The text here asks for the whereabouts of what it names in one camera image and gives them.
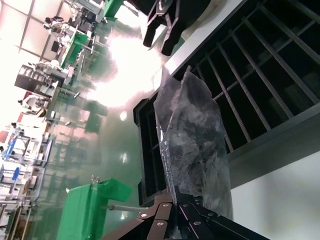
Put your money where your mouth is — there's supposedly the translucent grey antistatic bag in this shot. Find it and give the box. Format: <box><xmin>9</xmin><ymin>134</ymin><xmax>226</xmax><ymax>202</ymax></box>
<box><xmin>152</xmin><ymin>65</ymin><xmax>235</xmax><ymax>219</ymax></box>

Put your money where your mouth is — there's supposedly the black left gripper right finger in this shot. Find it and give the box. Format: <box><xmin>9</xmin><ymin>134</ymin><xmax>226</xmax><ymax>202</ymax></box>
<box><xmin>177</xmin><ymin>196</ymin><xmax>271</xmax><ymax>240</ymax></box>

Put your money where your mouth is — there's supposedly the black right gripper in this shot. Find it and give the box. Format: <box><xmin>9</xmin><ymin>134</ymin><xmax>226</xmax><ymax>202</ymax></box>
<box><xmin>142</xmin><ymin>0</ymin><xmax>214</xmax><ymax>57</ymax></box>

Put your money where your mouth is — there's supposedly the green covered workbench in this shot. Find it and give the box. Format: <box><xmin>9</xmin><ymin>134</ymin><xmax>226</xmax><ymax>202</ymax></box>
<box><xmin>103</xmin><ymin>0</ymin><xmax>126</xmax><ymax>19</ymax></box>
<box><xmin>60</xmin><ymin>32</ymin><xmax>89</xmax><ymax>70</ymax></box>

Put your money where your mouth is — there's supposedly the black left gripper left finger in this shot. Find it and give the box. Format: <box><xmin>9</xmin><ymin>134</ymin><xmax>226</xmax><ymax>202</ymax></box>
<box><xmin>99</xmin><ymin>194</ymin><xmax>174</xmax><ymax>240</ymax></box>

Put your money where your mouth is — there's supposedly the black shelf cart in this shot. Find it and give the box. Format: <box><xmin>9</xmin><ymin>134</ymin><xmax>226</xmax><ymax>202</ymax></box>
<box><xmin>14</xmin><ymin>64</ymin><xmax>64</xmax><ymax>97</ymax></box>

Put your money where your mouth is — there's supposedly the black slotted plastic container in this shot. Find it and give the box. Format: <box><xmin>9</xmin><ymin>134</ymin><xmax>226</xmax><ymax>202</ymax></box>
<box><xmin>132</xmin><ymin>0</ymin><xmax>320</xmax><ymax>209</ymax></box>

